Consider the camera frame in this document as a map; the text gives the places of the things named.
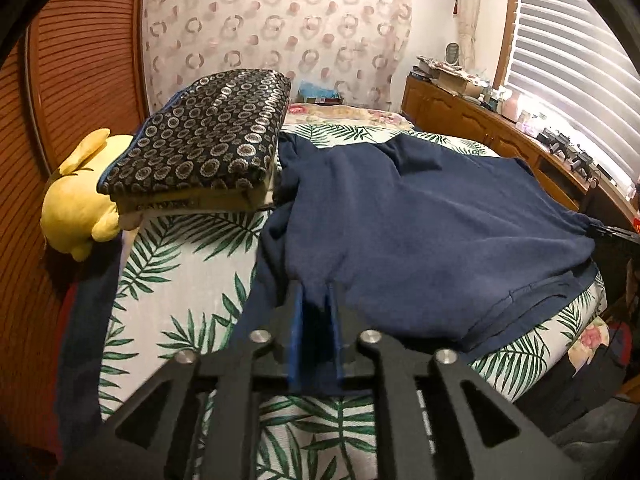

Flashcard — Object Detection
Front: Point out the navy blue printed t-shirt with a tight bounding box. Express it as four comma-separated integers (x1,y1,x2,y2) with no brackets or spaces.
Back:
234,132,605,400

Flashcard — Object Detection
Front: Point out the wooden side cabinet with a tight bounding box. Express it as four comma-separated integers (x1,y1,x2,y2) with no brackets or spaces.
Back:
401,75,634,229

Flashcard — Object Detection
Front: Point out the palm leaf print blanket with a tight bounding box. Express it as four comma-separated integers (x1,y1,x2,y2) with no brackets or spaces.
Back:
96,121,609,480

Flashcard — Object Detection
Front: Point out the pink bottle on cabinet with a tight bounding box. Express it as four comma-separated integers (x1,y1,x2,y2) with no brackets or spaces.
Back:
500,89,523,122

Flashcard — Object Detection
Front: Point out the striped window blind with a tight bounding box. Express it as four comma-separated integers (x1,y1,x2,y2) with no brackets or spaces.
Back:
504,0,639,188

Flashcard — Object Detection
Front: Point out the dark circle patterned pillow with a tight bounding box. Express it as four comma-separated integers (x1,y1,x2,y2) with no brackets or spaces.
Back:
96,68,291,212

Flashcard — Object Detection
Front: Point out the cardboard box on cabinet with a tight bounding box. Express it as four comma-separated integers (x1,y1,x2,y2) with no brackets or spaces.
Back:
435,70,487,98

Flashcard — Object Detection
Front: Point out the yellow plush toy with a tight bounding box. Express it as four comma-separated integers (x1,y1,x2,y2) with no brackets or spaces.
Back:
40,128,132,262

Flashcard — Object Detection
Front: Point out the floral bed quilt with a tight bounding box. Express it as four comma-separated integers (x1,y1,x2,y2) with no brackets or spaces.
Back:
284,103,414,130

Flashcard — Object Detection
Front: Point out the small round fan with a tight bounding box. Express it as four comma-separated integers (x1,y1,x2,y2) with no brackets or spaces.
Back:
445,42,460,66

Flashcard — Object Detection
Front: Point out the box with blue cloth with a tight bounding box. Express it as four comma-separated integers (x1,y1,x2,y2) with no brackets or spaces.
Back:
296,81,343,105

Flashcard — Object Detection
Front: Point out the beige tied side curtain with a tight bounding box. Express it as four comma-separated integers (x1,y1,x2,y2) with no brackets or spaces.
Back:
457,0,480,72

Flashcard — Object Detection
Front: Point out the pink circle patterned curtain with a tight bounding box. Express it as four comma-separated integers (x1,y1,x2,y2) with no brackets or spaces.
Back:
142,0,412,110

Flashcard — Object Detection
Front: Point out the brown louvered wardrobe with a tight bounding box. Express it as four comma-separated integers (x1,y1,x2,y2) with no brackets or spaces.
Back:
1,0,148,453

